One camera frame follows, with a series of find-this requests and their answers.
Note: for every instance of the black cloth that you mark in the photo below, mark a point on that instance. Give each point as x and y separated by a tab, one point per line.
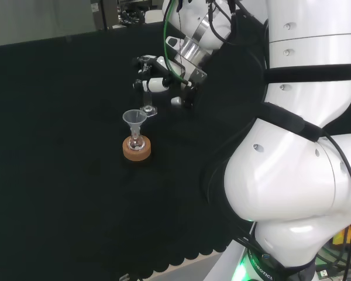
61	190

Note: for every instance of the clear plastic funnel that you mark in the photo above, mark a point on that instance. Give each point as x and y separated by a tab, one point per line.
134	117

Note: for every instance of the yellow stop button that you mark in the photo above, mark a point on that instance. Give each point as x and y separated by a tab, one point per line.
339	238

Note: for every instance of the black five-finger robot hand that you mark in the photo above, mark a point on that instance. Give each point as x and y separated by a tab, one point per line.
156	84

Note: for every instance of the grey cabinet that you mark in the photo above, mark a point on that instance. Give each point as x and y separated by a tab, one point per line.
103	14

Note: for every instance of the small round-bottom glass flask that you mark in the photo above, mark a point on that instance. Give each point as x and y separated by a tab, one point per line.
136	144

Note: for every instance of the black background equipment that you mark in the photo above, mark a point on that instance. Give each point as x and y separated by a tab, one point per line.
134	14

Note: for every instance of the clear graduated cylinder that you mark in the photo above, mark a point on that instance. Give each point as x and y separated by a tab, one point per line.
148	109

